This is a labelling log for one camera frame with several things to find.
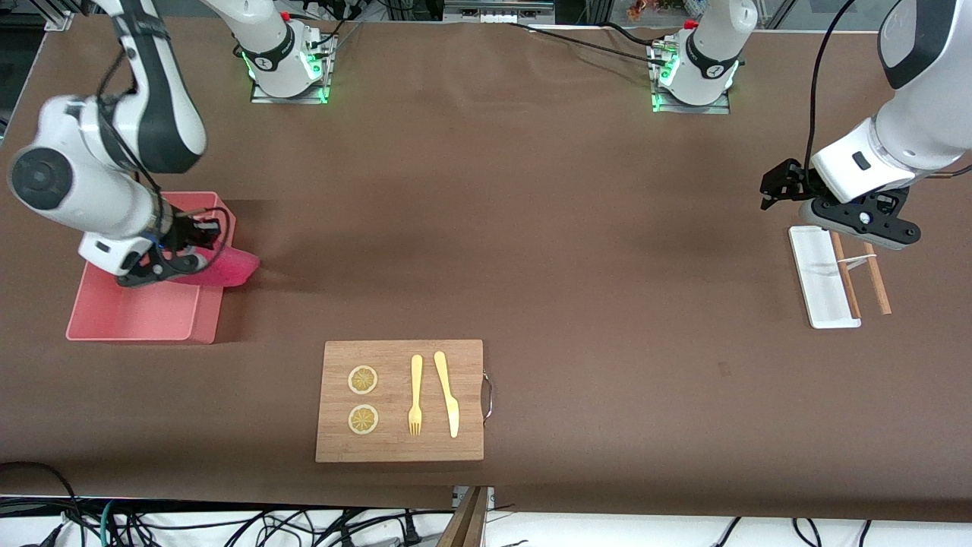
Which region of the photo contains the red cloth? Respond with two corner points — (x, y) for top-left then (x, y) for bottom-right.
(171, 242), (261, 289)

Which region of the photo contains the pink plastic bin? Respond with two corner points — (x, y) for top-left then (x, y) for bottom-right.
(65, 191), (238, 345)

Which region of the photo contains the white rectangular tray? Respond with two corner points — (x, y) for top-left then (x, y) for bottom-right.
(788, 225), (863, 330)

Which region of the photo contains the yellow plastic fork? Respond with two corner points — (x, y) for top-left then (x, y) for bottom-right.
(408, 354), (424, 437)

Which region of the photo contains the wooden cutting board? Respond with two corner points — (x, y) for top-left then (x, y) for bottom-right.
(315, 340), (494, 463)

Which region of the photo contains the yellow plastic knife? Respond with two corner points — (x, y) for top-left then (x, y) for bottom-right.
(434, 350), (460, 439)

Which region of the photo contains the brown wooden beam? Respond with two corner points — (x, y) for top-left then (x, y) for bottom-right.
(437, 486), (487, 547)

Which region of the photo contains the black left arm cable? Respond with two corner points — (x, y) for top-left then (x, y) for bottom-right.
(805, 0), (863, 164)

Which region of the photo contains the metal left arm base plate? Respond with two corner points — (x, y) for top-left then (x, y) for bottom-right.
(652, 42), (731, 115)

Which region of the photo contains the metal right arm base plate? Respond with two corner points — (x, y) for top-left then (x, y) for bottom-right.
(251, 34), (333, 105)

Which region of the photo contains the thin black table cable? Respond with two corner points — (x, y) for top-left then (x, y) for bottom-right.
(604, 21), (677, 48)
(501, 21), (673, 69)

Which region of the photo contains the black looped floor cable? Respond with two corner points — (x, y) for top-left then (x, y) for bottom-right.
(0, 461), (80, 547)

